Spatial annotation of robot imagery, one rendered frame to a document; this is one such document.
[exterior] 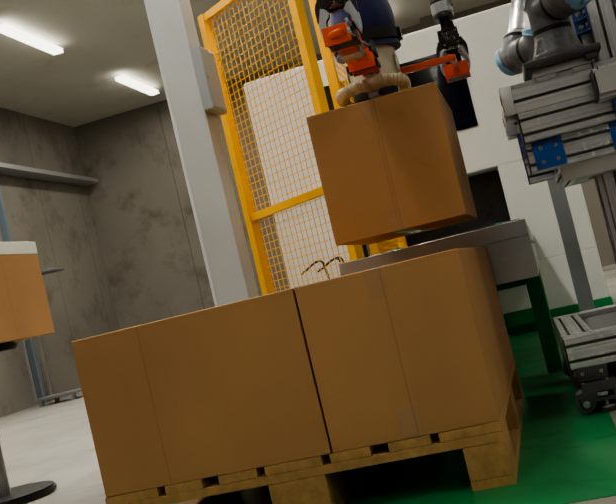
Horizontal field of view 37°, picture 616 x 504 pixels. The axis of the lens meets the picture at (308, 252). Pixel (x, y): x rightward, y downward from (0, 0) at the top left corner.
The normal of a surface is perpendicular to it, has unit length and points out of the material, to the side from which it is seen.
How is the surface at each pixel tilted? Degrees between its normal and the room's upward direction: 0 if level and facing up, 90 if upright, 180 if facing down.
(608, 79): 90
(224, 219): 90
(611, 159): 90
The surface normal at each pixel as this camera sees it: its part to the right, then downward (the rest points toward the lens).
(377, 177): -0.23, 0.01
